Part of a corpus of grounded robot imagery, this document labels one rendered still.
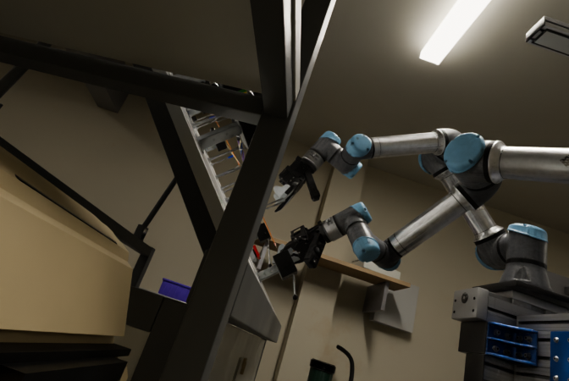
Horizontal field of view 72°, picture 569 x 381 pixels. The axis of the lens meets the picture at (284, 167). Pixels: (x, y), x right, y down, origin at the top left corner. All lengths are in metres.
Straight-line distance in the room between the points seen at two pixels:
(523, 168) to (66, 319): 1.04
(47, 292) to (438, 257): 3.89
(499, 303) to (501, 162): 0.45
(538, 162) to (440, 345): 2.98
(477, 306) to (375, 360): 2.44
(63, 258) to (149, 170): 3.56
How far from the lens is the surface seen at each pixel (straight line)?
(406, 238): 1.31
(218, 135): 0.73
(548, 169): 1.12
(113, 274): 0.33
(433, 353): 3.92
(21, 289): 0.23
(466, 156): 1.15
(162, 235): 3.61
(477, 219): 1.62
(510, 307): 1.40
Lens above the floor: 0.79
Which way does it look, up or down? 24 degrees up
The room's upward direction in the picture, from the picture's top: 18 degrees clockwise
